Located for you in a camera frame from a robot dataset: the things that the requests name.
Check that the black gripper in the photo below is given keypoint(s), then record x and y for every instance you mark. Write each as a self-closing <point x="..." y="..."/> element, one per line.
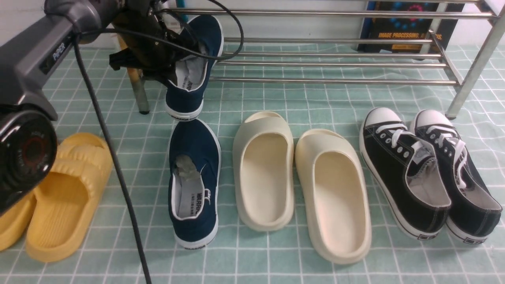
<point x="156" y="38"/>

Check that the navy canvas shoe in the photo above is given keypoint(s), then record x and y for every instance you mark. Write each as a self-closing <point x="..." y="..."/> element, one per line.
<point x="194" y="164"/>
<point x="189" y="78"/>

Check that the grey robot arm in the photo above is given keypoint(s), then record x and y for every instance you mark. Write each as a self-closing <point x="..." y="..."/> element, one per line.
<point x="28" y="60"/>

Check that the metal shoe rack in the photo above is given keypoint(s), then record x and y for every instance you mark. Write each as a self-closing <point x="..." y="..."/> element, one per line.
<point x="432" y="54"/>

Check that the left cream slipper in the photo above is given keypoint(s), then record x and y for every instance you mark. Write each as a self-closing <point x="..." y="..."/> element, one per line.
<point x="262" y="158"/>

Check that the cream slipper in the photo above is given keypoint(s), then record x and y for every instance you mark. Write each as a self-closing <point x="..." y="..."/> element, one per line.
<point x="335" y="194"/>
<point x="262" y="158"/>

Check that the right yellow slipper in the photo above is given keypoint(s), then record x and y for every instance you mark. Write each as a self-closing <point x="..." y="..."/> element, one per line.
<point x="68" y="197"/>

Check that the yellow slipper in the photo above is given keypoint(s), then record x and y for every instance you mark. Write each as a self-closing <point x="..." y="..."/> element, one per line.
<point x="14" y="222"/>
<point x="68" y="197"/>

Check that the left yellow slipper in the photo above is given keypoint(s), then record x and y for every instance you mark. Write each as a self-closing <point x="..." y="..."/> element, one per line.
<point x="14" y="222"/>

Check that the right cream slipper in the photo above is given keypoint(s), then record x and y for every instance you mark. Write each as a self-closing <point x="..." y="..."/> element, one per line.
<point x="335" y="194"/>

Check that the left black canvas sneaker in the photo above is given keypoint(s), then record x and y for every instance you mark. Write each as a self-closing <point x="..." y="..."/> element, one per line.
<point x="406" y="168"/>

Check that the black canvas sneaker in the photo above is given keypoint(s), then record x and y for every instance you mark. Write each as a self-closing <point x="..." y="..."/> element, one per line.
<point x="474" y="213"/>
<point x="406" y="168"/>

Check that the dark image processing book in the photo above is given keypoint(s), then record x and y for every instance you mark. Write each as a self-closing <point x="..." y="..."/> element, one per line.
<point x="405" y="28"/>

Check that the right black canvas sneaker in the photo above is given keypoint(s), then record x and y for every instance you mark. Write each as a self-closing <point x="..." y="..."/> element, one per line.
<point x="474" y="213"/>

